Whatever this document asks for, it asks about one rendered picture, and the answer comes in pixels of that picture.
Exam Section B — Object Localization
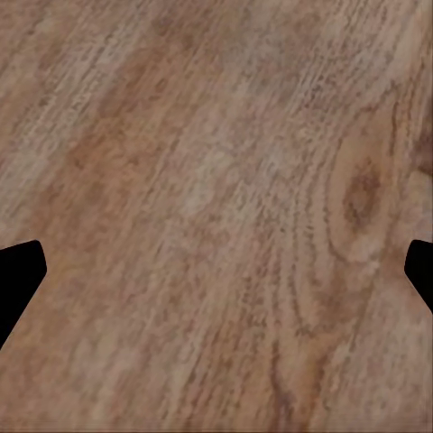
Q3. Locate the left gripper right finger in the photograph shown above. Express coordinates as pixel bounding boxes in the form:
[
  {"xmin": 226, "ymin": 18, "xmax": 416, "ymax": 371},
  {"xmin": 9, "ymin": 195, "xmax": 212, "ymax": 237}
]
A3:
[{"xmin": 404, "ymin": 239, "xmax": 433, "ymax": 313}]

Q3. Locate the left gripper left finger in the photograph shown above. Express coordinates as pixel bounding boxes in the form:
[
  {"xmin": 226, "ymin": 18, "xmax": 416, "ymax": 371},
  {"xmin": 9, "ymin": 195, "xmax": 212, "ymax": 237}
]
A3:
[{"xmin": 0, "ymin": 240, "xmax": 47, "ymax": 349}]

